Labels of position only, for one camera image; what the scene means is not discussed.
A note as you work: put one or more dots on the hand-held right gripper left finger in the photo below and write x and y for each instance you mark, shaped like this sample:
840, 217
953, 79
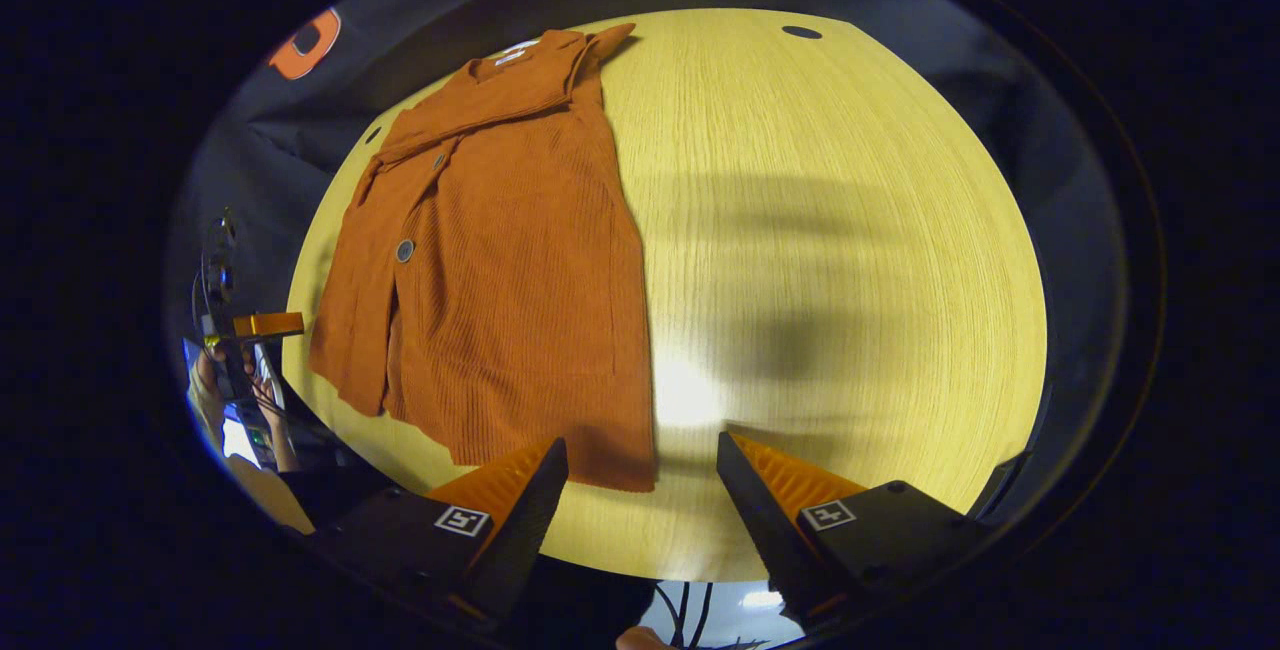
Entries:
515, 550

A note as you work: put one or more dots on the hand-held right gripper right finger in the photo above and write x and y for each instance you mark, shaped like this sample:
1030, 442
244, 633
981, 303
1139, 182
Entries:
765, 540

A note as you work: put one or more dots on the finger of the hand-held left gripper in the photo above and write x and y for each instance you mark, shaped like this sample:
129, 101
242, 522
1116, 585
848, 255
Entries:
270, 324

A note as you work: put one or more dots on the computer monitor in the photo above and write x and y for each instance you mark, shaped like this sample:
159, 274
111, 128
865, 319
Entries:
240, 438

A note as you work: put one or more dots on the white paper hang tag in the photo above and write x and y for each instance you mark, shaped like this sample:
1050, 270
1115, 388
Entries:
515, 55

